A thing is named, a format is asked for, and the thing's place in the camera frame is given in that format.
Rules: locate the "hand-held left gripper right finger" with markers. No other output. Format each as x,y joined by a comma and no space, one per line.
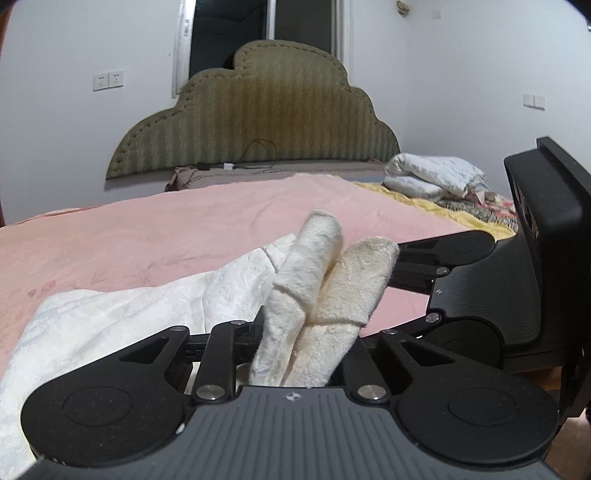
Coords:
364,367

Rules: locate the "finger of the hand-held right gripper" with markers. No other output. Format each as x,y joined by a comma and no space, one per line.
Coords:
415,325
415,258

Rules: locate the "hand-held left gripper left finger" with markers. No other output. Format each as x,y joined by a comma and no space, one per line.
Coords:
231,344

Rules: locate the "white pants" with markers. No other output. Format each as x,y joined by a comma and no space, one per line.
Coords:
138,314

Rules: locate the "yellow patterned blanket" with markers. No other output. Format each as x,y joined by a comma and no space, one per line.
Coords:
480,217

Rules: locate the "white folded quilt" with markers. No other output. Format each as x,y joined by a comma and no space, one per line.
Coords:
434,175

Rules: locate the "pink blanket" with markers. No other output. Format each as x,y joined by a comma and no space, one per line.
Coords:
138,230

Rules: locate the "brown pillow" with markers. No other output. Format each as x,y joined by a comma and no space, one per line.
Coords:
194,177

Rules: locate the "olive padded headboard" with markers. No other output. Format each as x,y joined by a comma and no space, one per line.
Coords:
258,115

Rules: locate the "white light switch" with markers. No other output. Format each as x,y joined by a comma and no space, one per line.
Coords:
533,101

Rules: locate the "wall hook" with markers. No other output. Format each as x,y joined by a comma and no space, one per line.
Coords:
404,5

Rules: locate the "white wall socket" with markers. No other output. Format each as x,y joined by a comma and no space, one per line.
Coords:
117,79
99,82

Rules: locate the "window with white frame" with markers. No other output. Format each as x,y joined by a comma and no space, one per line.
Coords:
231,37

